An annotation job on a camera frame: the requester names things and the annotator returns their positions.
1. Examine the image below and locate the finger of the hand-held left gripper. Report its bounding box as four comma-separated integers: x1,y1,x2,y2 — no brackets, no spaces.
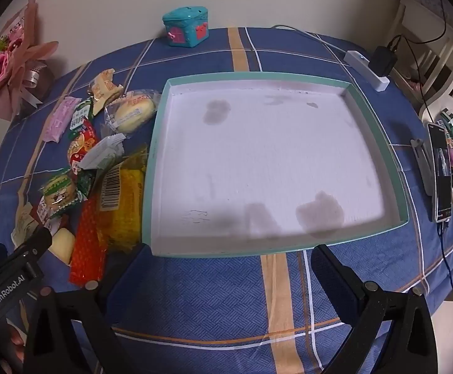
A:
14,224,53,261

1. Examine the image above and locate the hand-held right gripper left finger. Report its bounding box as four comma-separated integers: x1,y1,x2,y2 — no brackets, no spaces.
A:
23,242,161,374

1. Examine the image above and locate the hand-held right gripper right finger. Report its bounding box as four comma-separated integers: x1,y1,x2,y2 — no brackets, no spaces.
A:
310,243,439,374

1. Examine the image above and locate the pale cream snack wrapper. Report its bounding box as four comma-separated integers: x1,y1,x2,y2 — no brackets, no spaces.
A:
12,203,42,248

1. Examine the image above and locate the cream cake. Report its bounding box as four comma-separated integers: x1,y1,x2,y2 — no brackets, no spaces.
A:
49,228,76,266

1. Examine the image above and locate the red packet with white label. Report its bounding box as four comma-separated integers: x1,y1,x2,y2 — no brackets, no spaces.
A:
35,197,71,230

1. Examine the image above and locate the long orange-red snack packet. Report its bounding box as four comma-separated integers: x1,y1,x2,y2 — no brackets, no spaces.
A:
68,195,108,284

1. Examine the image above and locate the green round cake packet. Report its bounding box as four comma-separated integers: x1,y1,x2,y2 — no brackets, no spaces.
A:
41,167,94,213

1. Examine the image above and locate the yellow snack packet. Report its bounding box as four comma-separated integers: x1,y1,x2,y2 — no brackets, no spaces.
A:
99,148,149,250

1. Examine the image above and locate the red cartoon snack packet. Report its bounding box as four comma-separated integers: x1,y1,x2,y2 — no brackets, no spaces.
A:
67,119,98,176

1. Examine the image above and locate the white grey snack packet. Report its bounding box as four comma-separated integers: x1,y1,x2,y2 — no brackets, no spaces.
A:
79,132,128,170

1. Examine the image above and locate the pink snack packet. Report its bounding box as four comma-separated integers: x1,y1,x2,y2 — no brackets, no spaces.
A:
43,97,80,144

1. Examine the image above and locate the green and white snack packet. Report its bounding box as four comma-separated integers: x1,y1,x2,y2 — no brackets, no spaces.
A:
67,99,95,139

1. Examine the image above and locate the teal-rimmed white tray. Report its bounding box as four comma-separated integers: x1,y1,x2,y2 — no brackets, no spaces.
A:
141,71,409,258

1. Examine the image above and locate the clear-wrapped pale bun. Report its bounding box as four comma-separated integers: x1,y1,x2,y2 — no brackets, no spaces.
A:
104,89,162,135

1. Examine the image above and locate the beige snack packet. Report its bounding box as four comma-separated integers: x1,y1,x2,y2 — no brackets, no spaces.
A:
89,68,125,115

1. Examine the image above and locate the blue plaid tablecloth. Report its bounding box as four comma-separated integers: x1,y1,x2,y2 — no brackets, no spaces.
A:
0,26,453,374

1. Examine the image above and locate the smartphone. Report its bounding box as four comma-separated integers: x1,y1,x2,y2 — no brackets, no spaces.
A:
427,122,453,223

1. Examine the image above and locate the pink flower bouquet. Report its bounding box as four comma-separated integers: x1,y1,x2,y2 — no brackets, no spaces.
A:
0,0,59,123

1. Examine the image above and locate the white power strip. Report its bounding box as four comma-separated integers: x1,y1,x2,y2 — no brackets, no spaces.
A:
343,50,390,92

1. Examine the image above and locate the black charger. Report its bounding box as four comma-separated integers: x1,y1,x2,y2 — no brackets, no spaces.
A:
368,46,398,76

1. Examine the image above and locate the teal toy house box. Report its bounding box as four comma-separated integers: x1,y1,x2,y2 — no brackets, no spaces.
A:
162,5,210,48

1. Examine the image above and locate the blue phone cable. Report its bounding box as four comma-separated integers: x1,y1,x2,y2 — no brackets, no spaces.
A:
437,222,453,291

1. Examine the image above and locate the white power cable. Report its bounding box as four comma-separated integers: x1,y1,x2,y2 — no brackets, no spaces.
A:
271,24,348,57

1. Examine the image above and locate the black charger cable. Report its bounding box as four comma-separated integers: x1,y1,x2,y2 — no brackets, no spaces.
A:
386,0,447,53

